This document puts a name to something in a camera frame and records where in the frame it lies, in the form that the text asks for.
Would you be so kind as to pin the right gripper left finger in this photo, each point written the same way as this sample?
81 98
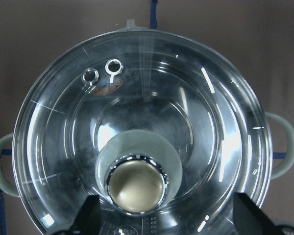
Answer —
86 222

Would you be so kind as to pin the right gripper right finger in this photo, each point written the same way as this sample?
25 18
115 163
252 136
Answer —
248 219

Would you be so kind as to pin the glass pot lid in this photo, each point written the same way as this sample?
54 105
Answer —
146 95

